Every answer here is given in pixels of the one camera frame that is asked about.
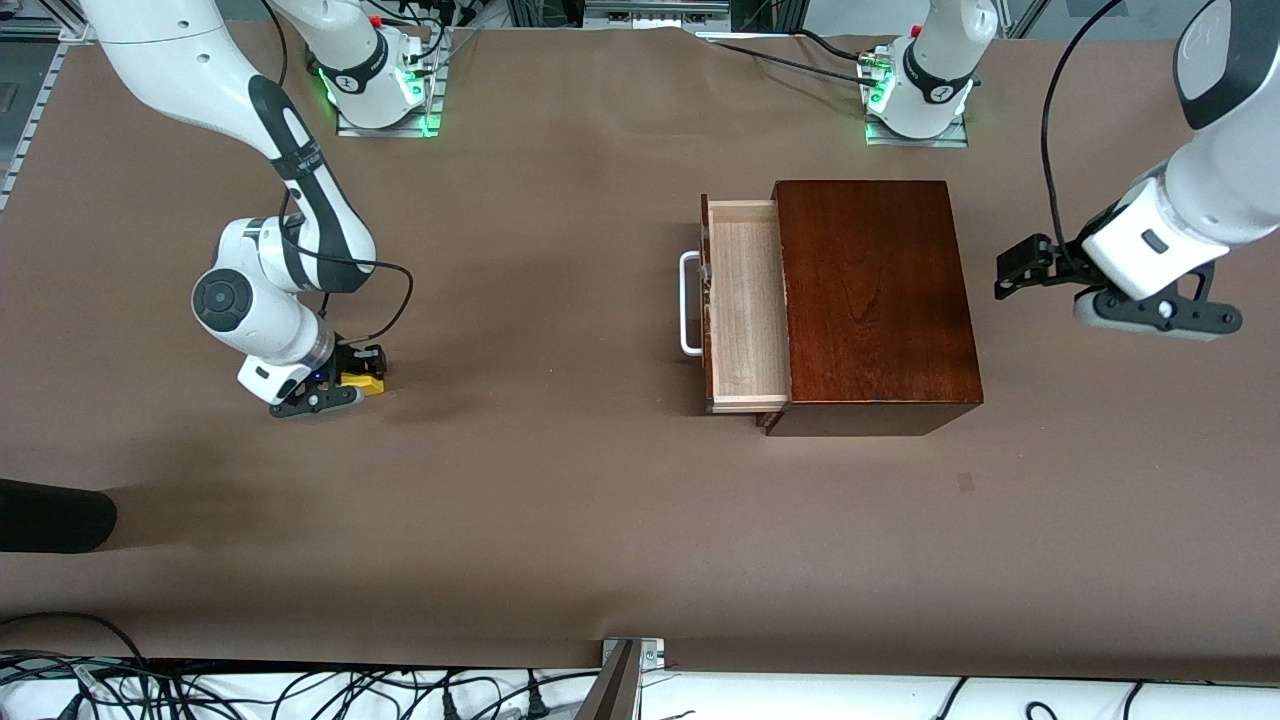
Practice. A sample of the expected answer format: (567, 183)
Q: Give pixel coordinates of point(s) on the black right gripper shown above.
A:
(350, 357)

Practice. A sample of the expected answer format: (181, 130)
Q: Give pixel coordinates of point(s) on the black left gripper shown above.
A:
(1066, 258)

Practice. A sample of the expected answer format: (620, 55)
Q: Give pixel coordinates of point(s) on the yellow cube block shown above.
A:
(362, 383)

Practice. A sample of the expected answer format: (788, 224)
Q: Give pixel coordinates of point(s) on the light wood drawer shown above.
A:
(745, 300)

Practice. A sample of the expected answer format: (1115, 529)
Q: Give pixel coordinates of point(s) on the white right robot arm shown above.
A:
(170, 60)

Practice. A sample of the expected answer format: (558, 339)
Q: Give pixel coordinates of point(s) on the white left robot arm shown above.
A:
(1230, 190)

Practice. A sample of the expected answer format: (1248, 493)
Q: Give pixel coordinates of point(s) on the dark brown wooden cabinet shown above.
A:
(880, 300)

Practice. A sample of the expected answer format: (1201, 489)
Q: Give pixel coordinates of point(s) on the brown table cover sheet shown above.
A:
(560, 500)

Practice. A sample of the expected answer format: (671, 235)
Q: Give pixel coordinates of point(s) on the black cylinder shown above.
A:
(50, 515)

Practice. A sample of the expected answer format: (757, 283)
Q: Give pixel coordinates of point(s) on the aluminium pole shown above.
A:
(612, 690)

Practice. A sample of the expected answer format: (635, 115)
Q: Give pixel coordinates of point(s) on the metal equipment box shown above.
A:
(655, 12)

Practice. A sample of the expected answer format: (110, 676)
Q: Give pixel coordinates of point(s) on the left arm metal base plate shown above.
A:
(915, 142)

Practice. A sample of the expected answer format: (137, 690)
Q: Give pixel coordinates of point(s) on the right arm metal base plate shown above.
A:
(385, 131)

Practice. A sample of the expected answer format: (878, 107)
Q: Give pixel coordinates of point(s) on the small metal bracket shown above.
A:
(652, 655)

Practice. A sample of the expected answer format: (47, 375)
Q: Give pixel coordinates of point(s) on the perforated metal rail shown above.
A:
(30, 110)

